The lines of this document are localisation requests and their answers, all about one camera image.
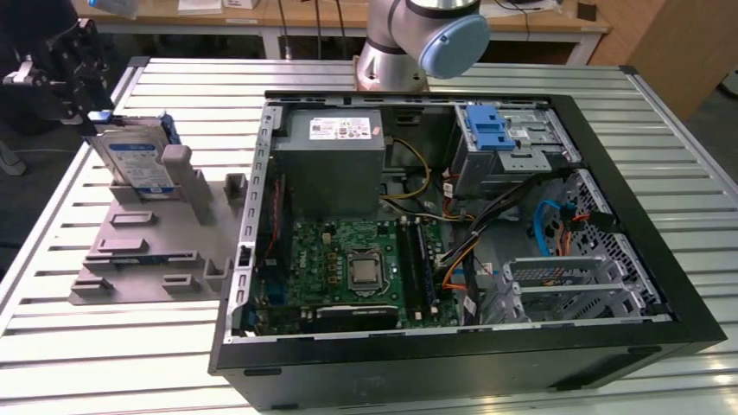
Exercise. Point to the green motherboard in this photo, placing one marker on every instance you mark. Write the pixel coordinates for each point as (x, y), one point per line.
(323, 259)

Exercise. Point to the wooden cabinet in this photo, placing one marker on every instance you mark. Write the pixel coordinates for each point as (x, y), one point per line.
(681, 43)

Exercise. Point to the grey parts rack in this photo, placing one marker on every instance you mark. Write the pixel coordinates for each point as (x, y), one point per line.
(167, 225)

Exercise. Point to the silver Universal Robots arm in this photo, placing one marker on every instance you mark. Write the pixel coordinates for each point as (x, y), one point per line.
(386, 65)

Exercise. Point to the dark chair part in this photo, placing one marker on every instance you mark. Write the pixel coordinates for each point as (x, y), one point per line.
(731, 82)

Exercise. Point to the black open PC case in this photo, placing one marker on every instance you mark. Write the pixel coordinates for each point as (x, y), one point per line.
(403, 372)

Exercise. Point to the silver CPU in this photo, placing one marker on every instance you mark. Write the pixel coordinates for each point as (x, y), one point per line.
(366, 272)

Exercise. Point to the grey chair foot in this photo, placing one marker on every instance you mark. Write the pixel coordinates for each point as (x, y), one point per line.
(11, 160)

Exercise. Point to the silver disk bay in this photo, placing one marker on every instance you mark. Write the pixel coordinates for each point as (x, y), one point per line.
(577, 287)

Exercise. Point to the small black box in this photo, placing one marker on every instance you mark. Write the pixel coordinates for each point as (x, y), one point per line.
(587, 10)

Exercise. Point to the small white box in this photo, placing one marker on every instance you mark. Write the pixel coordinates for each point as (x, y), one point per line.
(239, 3)

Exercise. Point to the hard disk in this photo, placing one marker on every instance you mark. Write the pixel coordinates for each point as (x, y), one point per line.
(135, 168)

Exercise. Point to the CPU socket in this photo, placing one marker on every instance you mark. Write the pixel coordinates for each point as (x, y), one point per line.
(367, 253)

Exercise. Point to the large white box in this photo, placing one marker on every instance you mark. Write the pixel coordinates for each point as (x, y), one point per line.
(199, 5)

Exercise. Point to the metal optical drive cage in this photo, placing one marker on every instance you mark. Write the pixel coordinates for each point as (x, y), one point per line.
(519, 162)

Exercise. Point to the black graphics card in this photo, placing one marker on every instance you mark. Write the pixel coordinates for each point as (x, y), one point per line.
(358, 315)

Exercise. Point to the grey power supply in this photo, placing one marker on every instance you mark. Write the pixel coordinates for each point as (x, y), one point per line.
(328, 181)

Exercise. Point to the blue drive latch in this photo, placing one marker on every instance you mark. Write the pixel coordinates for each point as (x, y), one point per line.
(487, 129)

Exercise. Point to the RAM stick on rack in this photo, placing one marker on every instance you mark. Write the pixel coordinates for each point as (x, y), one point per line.
(144, 260)

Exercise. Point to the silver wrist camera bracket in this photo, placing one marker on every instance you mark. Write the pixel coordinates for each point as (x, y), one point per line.
(17, 75)

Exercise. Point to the wooden desk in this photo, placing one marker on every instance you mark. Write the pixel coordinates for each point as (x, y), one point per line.
(202, 19)

